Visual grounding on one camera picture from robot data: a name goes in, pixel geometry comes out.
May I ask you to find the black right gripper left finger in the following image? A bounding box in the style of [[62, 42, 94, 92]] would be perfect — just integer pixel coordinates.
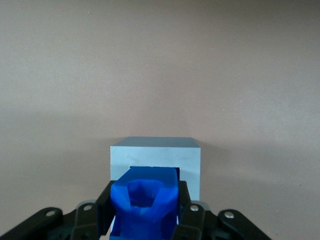
[[0, 180, 119, 240]]

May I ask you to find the blue plastic part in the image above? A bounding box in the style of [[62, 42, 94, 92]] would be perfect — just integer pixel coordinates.
[[109, 165, 181, 240]]

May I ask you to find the gray cube base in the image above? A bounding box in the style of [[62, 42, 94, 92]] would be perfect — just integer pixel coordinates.
[[109, 136, 202, 237]]

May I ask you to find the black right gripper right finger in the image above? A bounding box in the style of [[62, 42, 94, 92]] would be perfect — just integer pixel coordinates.
[[170, 179, 274, 240]]

